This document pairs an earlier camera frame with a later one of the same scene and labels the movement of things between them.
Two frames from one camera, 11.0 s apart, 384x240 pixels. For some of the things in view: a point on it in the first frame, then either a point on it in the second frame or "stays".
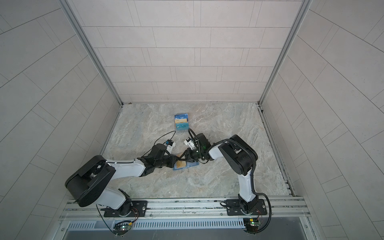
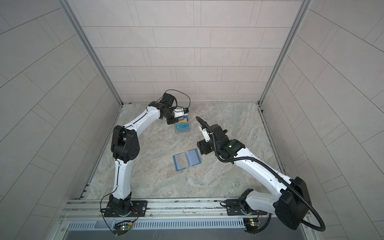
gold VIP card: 181,163 to 182,120
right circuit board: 252,224 stays
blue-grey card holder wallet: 182,163 stays
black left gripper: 172,159 to 175,120
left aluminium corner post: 80,34 stays
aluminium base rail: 184,209 stays
